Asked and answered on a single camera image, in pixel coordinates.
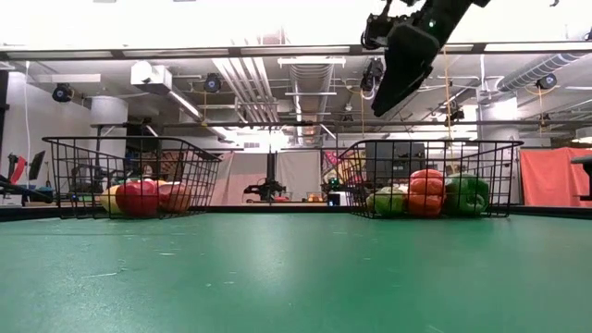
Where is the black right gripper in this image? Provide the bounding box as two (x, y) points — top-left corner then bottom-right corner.
(366, 8), (441, 118)

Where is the green chayote squash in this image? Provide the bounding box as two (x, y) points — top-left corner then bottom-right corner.
(364, 185), (411, 217)

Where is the green bell pepper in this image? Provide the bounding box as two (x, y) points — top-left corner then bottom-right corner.
(442, 173), (490, 217)

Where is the bright red round fruit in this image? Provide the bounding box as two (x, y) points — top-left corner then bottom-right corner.
(115, 179), (161, 218)

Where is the yellow lemon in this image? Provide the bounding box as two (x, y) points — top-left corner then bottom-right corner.
(99, 183), (124, 216)

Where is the black hanging ceiling device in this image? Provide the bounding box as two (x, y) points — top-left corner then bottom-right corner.
(359, 57), (386, 101)

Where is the white ceiling light fixture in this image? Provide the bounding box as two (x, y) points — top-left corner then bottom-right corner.
(277, 55), (347, 69)

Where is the overhead light bar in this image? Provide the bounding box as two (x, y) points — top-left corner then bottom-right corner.
(0, 40), (592, 62)

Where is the black round ceiling spotlight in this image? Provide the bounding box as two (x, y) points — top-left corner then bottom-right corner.
(536, 72), (559, 92)
(51, 82), (74, 104)
(203, 72), (223, 93)

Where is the white curtain panel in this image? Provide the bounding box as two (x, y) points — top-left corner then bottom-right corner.
(276, 150), (323, 195)

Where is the orange-red cloth partition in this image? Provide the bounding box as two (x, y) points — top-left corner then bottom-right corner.
(518, 146), (592, 208)

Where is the green table mat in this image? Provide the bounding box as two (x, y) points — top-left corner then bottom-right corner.
(0, 212), (592, 333)

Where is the white ceiling air unit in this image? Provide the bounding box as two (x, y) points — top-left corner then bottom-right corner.
(129, 62), (173, 96)

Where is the black monitor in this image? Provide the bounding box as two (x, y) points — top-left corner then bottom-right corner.
(28, 150), (47, 181)

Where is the yellow hanging rope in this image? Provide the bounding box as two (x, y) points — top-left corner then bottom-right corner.
(441, 45), (454, 140)

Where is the black wire basket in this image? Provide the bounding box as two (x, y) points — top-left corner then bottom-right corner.
(339, 139), (525, 220)
(42, 136), (223, 221)

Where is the silver ribbed air duct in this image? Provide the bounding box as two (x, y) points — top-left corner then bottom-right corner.
(497, 52), (577, 93)

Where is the black table frame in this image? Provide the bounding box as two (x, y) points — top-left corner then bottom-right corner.
(0, 204), (592, 219)

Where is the black bracket stand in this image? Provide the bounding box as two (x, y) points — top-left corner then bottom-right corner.
(571, 155), (592, 201)

